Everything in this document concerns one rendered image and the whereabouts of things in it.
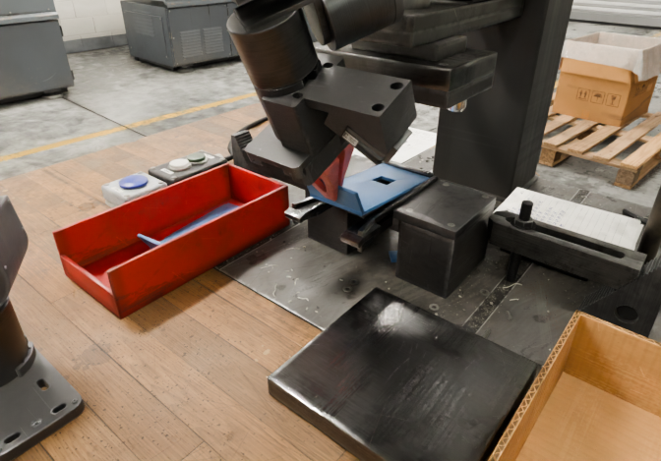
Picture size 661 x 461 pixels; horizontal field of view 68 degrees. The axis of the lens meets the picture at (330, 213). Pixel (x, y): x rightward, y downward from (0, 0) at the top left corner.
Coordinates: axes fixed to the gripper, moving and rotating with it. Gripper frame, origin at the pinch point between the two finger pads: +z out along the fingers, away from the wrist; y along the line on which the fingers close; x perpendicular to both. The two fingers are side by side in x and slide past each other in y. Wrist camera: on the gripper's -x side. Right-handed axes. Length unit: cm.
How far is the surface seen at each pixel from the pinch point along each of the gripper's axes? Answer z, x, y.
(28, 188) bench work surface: 6, 52, -15
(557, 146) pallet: 193, 44, 212
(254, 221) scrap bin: 7.6, 12.3, -3.3
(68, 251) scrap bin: 0.5, 23.9, -19.6
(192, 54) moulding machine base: 198, 427, 228
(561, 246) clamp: 8.6, -20.1, 8.9
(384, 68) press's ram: -8.4, -2.1, 9.8
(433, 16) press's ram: -11.8, -5.5, 13.8
